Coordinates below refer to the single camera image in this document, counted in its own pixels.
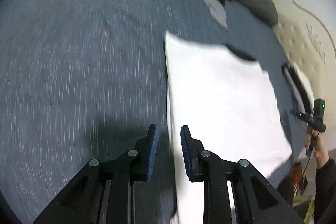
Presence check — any person's right forearm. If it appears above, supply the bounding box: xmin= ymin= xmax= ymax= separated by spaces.
xmin=314 ymin=157 xmax=336 ymax=224

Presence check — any yellow green woven object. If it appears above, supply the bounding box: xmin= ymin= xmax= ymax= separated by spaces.
xmin=293 ymin=195 xmax=315 ymax=224

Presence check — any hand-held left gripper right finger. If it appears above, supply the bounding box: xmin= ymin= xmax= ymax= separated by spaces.
xmin=180 ymin=125 xmax=302 ymax=224

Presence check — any person's right hand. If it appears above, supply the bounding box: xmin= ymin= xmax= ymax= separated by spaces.
xmin=304 ymin=132 xmax=328 ymax=169

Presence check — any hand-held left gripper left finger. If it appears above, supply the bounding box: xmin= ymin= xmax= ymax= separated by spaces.
xmin=33 ymin=124 xmax=159 ymax=224

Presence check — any orange red object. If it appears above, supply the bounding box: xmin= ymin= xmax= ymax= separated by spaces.
xmin=291 ymin=162 xmax=309 ymax=188

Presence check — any white polo shirt black trim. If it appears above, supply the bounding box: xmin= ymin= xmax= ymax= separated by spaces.
xmin=164 ymin=31 xmax=293 ymax=224

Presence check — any person's leg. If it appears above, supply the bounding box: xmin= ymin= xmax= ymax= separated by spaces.
xmin=277 ymin=174 xmax=297 ymax=206

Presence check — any light grey garment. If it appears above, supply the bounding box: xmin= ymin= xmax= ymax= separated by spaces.
xmin=198 ymin=0 xmax=228 ymax=30

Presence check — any folded black and white garment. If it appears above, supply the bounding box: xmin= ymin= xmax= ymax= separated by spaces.
xmin=281 ymin=63 xmax=311 ymax=114

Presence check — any cream tufted headboard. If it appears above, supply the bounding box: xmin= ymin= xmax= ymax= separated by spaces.
xmin=265 ymin=0 xmax=336 ymax=119

